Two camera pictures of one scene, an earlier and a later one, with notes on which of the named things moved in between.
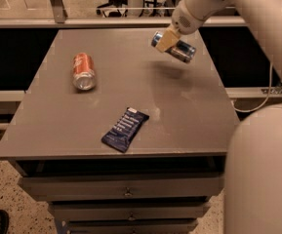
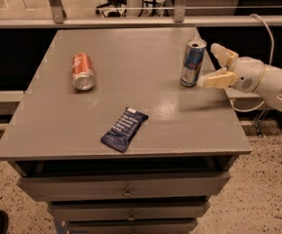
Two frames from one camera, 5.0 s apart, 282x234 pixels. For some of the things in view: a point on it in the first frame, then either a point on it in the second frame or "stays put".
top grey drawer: (89, 188) stays put
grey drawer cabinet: (120, 136) stays put
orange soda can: (83, 71) stays put
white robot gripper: (183, 21) → (247, 72)
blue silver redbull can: (181, 51) → (192, 64)
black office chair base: (116, 0) stays put
